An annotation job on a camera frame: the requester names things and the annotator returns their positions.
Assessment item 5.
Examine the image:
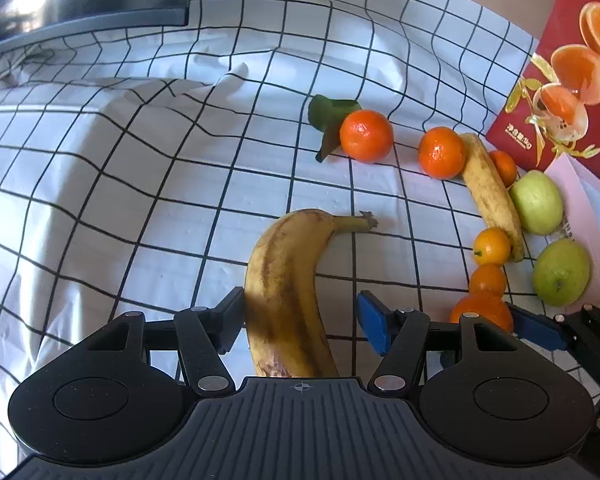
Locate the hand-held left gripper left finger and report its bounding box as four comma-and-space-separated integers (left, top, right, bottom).
82, 286, 246, 396

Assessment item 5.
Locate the orange with green leaf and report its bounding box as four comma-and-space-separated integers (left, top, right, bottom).
339, 109, 395, 164

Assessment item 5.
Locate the large curved yellow banana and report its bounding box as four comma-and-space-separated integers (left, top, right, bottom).
244, 208, 379, 378

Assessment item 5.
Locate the small yellow-orange orange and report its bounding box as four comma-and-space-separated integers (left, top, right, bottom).
472, 227, 512, 267

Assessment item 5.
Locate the spotted straight yellow banana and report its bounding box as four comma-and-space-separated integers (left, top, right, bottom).
459, 132, 526, 264

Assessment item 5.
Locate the red box with orange print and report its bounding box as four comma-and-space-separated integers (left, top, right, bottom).
485, 0, 600, 173

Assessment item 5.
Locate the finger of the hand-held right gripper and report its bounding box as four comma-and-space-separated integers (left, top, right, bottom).
504, 303, 600, 385

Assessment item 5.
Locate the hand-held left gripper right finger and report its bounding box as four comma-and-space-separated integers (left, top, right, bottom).
356, 290, 523, 397

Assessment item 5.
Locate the pink cardboard box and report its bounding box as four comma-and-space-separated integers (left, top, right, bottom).
542, 152, 600, 311

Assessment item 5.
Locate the white black checked cloth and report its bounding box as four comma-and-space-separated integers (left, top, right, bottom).
0, 0, 600, 480

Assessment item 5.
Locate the round orange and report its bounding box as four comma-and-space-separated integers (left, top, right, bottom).
489, 150, 519, 188
418, 127, 467, 181

